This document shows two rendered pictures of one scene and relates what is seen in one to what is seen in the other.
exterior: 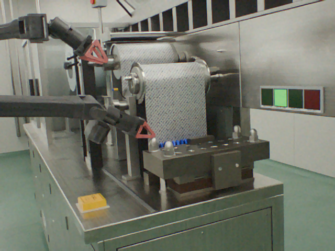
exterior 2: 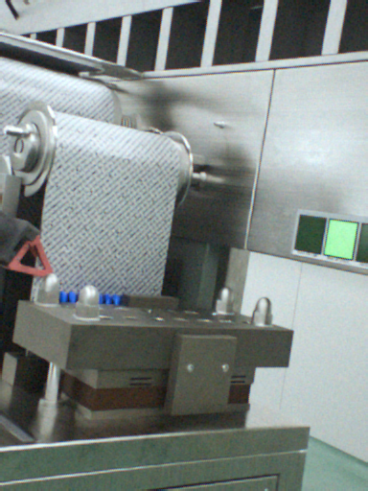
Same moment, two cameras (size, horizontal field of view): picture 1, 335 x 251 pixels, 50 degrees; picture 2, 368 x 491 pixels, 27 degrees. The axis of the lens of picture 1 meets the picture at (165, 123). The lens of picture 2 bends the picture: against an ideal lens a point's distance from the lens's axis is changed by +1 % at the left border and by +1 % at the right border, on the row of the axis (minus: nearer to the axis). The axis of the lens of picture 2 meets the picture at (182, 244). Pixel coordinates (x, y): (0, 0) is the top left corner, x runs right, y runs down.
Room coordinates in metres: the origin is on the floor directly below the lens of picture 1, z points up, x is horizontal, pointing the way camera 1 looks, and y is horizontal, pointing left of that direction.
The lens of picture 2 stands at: (0.05, 0.10, 1.20)
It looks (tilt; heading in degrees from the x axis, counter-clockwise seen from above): 3 degrees down; 348
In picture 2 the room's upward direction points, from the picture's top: 9 degrees clockwise
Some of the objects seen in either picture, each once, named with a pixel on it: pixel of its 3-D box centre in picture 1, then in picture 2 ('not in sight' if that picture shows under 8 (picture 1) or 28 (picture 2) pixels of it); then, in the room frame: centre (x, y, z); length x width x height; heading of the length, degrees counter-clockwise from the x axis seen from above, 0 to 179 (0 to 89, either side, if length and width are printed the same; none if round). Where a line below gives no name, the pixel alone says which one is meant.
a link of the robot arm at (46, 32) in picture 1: (47, 30); not in sight; (1.18, 0.36, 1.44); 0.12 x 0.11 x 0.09; 112
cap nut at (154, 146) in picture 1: (153, 144); (49, 289); (1.14, 0.04, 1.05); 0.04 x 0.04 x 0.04
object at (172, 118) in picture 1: (177, 121); (105, 253); (1.26, -0.04, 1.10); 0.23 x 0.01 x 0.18; 115
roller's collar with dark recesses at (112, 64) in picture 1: (109, 62); not in sight; (1.48, 0.21, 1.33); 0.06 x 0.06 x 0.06; 25
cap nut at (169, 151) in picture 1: (169, 148); (88, 302); (1.06, -0.01, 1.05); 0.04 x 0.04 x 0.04
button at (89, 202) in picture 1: (91, 202); not in sight; (1.02, 0.24, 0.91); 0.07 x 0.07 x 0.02; 25
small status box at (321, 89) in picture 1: (288, 98); (358, 242); (1.05, -0.37, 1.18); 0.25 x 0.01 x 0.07; 25
